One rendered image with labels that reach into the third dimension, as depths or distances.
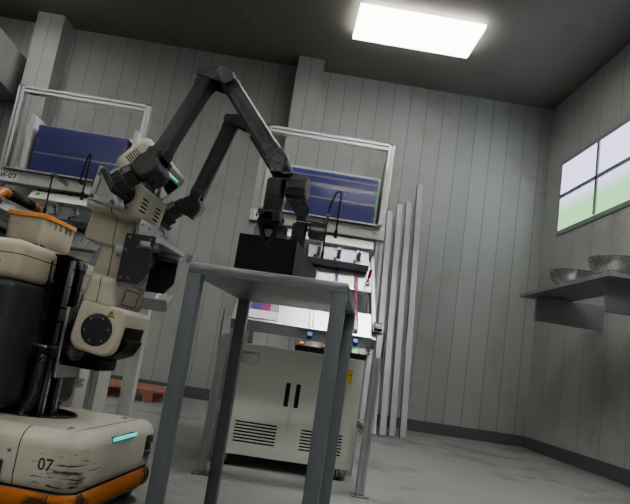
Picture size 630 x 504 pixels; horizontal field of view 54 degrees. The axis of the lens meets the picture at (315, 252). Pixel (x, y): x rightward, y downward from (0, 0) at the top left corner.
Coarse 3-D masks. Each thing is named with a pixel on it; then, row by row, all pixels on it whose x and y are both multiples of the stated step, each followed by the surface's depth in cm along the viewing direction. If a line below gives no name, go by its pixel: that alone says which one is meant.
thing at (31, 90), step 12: (48, 96) 365; (60, 96) 363; (72, 96) 364; (84, 96) 364; (120, 108) 366; (132, 108) 364; (144, 108) 364; (36, 120) 355; (36, 132) 357; (132, 144) 353; (24, 156) 349; (12, 168) 348; (24, 168) 349; (12, 180) 350; (84, 180) 351
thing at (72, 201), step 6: (36, 192) 349; (42, 192) 350; (30, 198) 345; (36, 198) 345; (42, 198) 345; (48, 198) 346; (54, 198) 347; (60, 198) 348; (66, 198) 349; (72, 198) 349; (78, 198) 350; (84, 198) 351; (42, 204) 346; (48, 204) 346; (60, 204) 346; (66, 204) 346; (72, 204) 345; (78, 204) 345; (84, 204) 346; (42, 210) 349
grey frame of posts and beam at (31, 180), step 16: (16, 96) 361; (16, 112) 360; (144, 112) 364; (16, 128) 359; (144, 128) 363; (0, 160) 355; (32, 176) 351; (48, 176) 352; (64, 192) 356; (80, 192) 351; (96, 384) 340
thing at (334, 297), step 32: (192, 288) 173; (224, 288) 206; (256, 288) 191; (288, 288) 177; (320, 288) 170; (192, 320) 172; (352, 320) 233; (224, 384) 233; (320, 384) 165; (224, 416) 231; (320, 416) 163; (160, 448) 166; (224, 448) 230; (320, 448) 162; (160, 480) 164; (320, 480) 160
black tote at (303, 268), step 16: (240, 240) 181; (256, 240) 181; (272, 240) 180; (288, 240) 180; (240, 256) 180; (256, 256) 180; (272, 256) 179; (288, 256) 179; (304, 256) 198; (272, 272) 178; (288, 272) 178; (304, 272) 203
